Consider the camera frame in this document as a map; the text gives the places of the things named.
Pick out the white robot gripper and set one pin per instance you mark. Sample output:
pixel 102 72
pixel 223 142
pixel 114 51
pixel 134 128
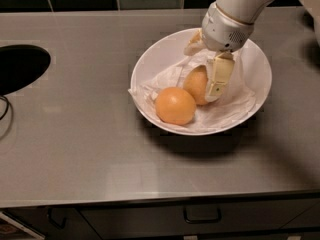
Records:
pixel 222 31

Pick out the dull orange fruit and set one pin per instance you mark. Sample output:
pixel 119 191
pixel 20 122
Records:
pixel 195 84

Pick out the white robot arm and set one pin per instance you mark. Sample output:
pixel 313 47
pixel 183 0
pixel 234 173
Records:
pixel 247 11

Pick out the white ceramic bowl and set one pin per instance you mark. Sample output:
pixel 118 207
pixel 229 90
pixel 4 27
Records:
pixel 258 74

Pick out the white paper towel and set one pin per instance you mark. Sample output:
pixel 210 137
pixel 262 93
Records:
pixel 154 72

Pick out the bright orange front fruit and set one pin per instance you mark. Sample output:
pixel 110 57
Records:
pixel 174 105

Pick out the dark drawer front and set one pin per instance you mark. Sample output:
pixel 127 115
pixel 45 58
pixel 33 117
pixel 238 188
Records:
pixel 236 217

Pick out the black round sink opening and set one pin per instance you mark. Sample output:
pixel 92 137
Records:
pixel 21 65

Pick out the black centre drawer handle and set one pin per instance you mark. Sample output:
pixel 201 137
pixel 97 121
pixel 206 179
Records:
pixel 201 214

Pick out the black drawer handle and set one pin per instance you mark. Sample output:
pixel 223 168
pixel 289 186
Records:
pixel 201 214
pixel 56 217

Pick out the black left drawer handle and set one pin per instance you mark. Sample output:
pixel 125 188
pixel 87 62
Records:
pixel 56 217

